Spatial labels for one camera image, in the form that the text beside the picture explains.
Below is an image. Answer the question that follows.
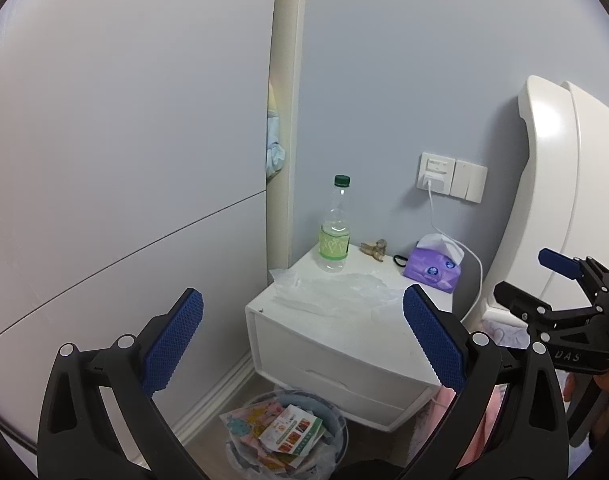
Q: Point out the clear green-capped plastic bottle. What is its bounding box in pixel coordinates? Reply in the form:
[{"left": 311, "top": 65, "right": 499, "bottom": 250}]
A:
[{"left": 317, "top": 175, "right": 352, "bottom": 273}]

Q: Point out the white charging cable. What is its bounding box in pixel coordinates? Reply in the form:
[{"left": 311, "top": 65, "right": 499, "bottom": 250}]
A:
[{"left": 427, "top": 187, "right": 484, "bottom": 321}]

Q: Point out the purple tissue pack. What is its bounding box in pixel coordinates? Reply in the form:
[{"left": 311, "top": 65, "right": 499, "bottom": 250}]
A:
[{"left": 403, "top": 233, "right": 465, "bottom": 293}]

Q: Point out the beige hair claw clip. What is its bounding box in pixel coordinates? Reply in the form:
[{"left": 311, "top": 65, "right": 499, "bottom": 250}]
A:
[{"left": 359, "top": 239, "right": 388, "bottom": 263}]

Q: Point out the translucent bin liner bag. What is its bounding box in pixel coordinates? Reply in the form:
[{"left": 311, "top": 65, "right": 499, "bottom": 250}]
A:
[{"left": 224, "top": 395, "right": 345, "bottom": 480}]

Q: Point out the white bed headboard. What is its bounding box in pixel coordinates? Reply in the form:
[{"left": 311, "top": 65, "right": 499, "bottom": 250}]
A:
[{"left": 465, "top": 75, "right": 609, "bottom": 341}]

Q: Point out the pink snack packet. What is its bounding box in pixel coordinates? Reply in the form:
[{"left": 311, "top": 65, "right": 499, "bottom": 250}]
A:
[{"left": 219, "top": 399, "right": 285, "bottom": 461}]

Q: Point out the grey trash bin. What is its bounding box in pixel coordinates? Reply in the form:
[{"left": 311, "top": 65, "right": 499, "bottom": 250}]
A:
[{"left": 224, "top": 389, "right": 349, "bottom": 480}]

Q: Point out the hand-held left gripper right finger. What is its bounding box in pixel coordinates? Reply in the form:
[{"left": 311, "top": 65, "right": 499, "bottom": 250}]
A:
[{"left": 399, "top": 284, "right": 570, "bottom": 480}]

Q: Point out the clear plastic bag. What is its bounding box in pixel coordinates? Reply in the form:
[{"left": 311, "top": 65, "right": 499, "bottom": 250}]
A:
[{"left": 269, "top": 267, "right": 405, "bottom": 318}]

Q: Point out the white printed leaflet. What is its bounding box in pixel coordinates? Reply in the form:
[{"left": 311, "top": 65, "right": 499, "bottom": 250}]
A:
[{"left": 258, "top": 404, "right": 328, "bottom": 457}]

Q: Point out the pink bedding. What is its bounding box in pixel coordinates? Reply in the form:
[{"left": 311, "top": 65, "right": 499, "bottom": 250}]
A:
[{"left": 425, "top": 385, "right": 509, "bottom": 467}]

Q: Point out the white wardrobe door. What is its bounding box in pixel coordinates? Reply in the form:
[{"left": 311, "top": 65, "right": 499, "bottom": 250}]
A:
[{"left": 0, "top": 0, "right": 280, "bottom": 441}]

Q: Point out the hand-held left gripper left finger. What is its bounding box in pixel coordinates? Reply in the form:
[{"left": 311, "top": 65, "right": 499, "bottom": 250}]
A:
[{"left": 37, "top": 287, "right": 210, "bottom": 480}]

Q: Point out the beige wardrobe frame post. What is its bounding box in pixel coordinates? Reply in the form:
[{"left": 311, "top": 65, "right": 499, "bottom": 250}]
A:
[{"left": 266, "top": 0, "right": 309, "bottom": 286}]

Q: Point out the white nightstand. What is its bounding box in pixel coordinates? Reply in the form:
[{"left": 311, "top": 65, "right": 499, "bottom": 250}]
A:
[{"left": 244, "top": 242, "right": 465, "bottom": 432}]

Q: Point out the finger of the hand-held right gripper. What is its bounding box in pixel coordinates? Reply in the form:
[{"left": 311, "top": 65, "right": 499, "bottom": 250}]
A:
[
  {"left": 539, "top": 248, "right": 609, "bottom": 307},
  {"left": 493, "top": 281, "right": 599, "bottom": 334}
]

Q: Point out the white wall socket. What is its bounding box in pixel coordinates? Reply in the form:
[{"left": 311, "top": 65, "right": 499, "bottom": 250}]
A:
[{"left": 417, "top": 151, "right": 456, "bottom": 196}]

